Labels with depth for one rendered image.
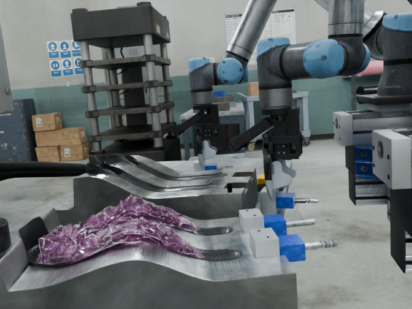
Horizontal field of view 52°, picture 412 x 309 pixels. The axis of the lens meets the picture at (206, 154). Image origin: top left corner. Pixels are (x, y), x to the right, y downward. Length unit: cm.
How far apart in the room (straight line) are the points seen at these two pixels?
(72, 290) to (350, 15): 76
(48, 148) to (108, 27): 336
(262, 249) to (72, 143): 709
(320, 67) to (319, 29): 672
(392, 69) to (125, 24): 394
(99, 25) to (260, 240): 455
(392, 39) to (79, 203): 95
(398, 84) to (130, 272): 96
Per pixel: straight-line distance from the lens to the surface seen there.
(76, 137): 761
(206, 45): 747
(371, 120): 129
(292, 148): 98
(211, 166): 143
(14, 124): 790
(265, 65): 95
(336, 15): 100
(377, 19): 145
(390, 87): 132
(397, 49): 133
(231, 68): 124
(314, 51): 88
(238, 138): 99
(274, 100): 95
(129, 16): 498
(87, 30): 509
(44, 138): 784
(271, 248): 64
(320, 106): 757
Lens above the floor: 111
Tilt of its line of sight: 9 degrees down
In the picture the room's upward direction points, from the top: 5 degrees counter-clockwise
